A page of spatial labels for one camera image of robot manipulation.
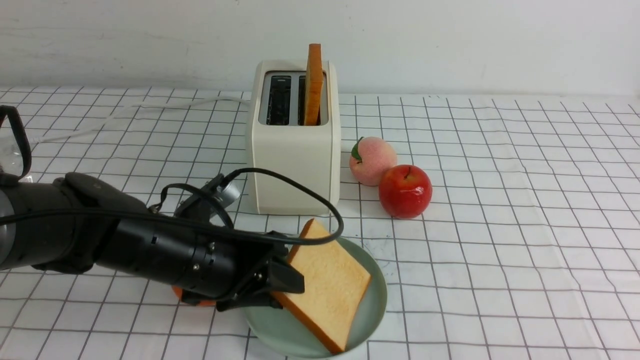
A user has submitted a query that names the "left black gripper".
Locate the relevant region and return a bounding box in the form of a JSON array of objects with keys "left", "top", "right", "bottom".
[{"left": 94, "top": 214, "right": 306, "bottom": 312}]

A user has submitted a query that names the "toast slice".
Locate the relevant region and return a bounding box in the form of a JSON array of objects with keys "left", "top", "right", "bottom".
[
  {"left": 272, "top": 218, "right": 371, "bottom": 354},
  {"left": 303, "top": 43, "right": 324, "bottom": 126}
]

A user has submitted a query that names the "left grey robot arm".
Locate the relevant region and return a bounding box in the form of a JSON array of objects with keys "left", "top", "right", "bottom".
[{"left": 1, "top": 173, "right": 306, "bottom": 312}]

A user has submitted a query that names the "light green plate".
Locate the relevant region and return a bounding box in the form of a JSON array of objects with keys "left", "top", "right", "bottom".
[{"left": 243, "top": 238, "right": 387, "bottom": 360}]

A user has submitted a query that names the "orange persimmon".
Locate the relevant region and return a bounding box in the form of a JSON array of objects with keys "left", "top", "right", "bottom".
[{"left": 171, "top": 285, "right": 216, "bottom": 306}]

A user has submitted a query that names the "cream white toaster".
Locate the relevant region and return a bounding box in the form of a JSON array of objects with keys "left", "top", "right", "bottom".
[{"left": 245, "top": 60, "right": 342, "bottom": 205}]

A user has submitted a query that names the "red apple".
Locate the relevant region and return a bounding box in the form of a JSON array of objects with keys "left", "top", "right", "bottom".
[{"left": 378, "top": 164, "right": 434, "bottom": 220}]

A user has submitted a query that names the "pink peach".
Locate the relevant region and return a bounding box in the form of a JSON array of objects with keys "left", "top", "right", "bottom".
[{"left": 349, "top": 136, "right": 398, "bottom": 187}]

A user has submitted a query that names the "white checkered tablecloth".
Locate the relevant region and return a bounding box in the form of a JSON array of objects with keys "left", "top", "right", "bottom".
[{"left": 0, "top": 86, "right": 640, "bottom": 360}]

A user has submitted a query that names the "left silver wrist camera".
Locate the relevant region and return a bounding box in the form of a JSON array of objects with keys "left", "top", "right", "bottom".
[{"left": 173, "top": 174, "right": 242, "bottom": 228}]

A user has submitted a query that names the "white power cord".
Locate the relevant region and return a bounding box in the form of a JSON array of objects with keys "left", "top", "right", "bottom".
[{"left": 0, "top": 96, "right": 252, "bottom": 168}]

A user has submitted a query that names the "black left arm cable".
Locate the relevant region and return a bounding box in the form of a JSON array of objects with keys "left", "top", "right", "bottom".
[{"left": 0, "top": 105, "right": 345, "bottom": 247}]

